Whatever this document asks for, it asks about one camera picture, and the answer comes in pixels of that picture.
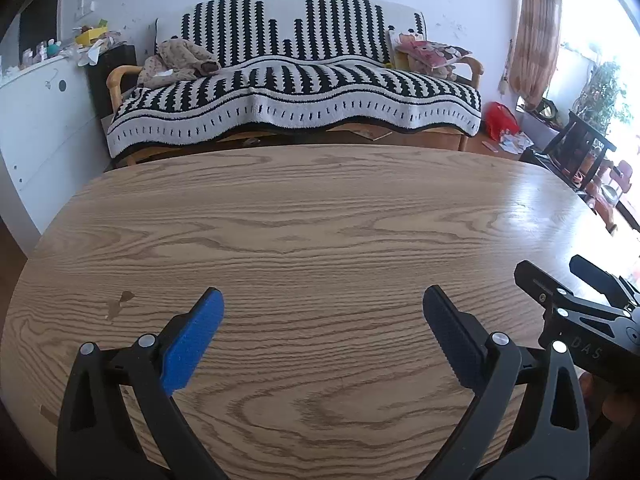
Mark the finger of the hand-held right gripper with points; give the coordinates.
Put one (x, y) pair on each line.
(600, 275)
(537, 280)

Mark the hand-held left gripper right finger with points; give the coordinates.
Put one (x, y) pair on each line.
(452, 346)

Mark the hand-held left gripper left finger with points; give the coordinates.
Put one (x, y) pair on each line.
(192, 346)

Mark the person's right hand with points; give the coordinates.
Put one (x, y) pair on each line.
(616, 410)

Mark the pink chair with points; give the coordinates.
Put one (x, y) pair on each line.
(622, 176)

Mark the papers on floor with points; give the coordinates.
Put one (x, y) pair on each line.
(515, 142)

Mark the black chair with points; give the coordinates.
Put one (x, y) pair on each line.
(580, 133)

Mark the oval wooden table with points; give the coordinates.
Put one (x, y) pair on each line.
(300, 235)

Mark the red plastic bag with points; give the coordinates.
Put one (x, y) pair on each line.
(501, 119)

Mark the green potted plant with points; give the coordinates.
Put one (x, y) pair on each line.
(602, 90)

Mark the pink printed cushion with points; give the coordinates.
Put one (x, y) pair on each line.
(425, 53)

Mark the checked brown curtain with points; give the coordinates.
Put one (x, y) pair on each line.
(537, 20)

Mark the white cabinet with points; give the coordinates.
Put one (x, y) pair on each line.
(45, 125)

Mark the black side cabinet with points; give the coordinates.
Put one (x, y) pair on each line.
(102, 85)

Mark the black and white striped blanket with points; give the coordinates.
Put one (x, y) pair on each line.
(300, 85)

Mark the beige clothing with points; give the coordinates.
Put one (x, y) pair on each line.
(180, 55)

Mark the yellow box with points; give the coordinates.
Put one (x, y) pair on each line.
(90, 36)

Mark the dark screen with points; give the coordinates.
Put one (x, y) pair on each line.
(40, 30)

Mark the wooden frame sofa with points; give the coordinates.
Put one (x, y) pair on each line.
(120, 78)

